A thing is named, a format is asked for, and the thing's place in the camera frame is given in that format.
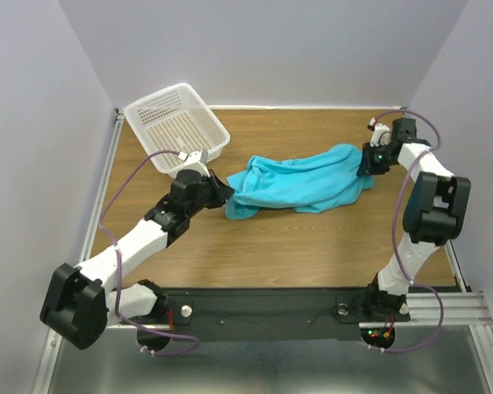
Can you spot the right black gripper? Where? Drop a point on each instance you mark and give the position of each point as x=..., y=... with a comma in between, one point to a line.
x=366, y=160

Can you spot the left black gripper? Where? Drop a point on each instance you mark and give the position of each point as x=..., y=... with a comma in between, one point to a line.
x=214, y=191

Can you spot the turquoise t shirt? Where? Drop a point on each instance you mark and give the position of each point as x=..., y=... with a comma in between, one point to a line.
x=307, y=185

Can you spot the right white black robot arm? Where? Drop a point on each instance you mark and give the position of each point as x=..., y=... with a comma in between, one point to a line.
x=433, y=215

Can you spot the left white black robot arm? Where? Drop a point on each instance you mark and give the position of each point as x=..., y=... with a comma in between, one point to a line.
x=84, y=299

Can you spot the white plastic perforated basket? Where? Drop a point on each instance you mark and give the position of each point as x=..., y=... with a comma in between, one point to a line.
x=176, y=118

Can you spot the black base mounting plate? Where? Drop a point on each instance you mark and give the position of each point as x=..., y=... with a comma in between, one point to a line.
x=269, y=314

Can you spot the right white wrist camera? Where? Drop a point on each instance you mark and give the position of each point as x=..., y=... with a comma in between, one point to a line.
x=380, y=133

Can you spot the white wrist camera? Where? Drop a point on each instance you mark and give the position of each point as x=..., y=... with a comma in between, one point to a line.
x=195, y=161
x=380, y=133

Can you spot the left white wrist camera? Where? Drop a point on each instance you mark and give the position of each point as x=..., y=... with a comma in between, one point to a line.
x=195, y=161

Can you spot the aluminium frame rail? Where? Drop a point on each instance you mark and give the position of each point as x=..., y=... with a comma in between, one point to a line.
x=53, y=340

